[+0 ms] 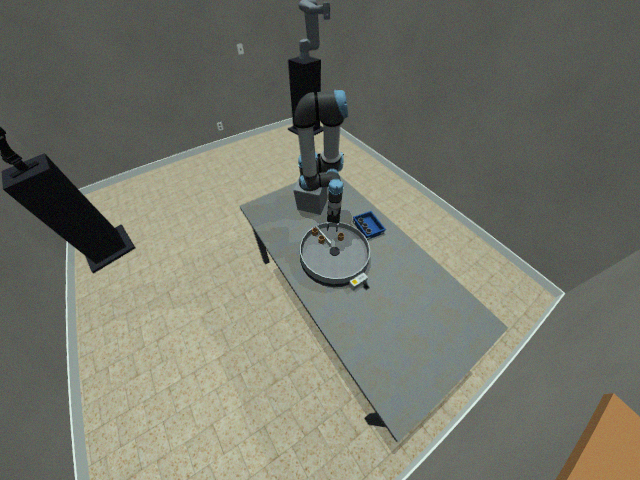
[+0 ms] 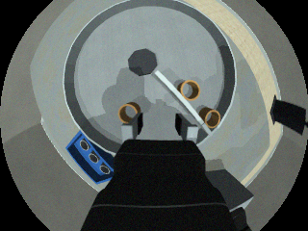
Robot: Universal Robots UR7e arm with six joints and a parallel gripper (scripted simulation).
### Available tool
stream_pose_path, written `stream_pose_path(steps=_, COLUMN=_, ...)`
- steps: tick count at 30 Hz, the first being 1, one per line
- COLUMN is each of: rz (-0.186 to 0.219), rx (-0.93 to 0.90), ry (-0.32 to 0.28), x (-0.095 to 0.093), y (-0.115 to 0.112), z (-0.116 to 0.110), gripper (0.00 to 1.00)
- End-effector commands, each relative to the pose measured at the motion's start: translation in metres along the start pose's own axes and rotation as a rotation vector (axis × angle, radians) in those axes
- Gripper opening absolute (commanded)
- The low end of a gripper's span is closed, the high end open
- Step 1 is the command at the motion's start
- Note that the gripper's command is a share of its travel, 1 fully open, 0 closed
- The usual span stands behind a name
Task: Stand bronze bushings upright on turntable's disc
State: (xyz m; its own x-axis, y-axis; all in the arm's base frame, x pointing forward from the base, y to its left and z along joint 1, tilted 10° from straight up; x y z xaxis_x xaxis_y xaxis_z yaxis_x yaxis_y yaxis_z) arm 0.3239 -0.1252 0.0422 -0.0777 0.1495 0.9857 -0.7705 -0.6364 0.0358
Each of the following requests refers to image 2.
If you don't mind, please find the bronze bushing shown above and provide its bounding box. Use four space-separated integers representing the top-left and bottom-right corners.
198 107 220 128
118 102 141 123
177 80 200 101

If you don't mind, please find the blue crate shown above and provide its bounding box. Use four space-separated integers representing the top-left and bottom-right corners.
65 131 114 185

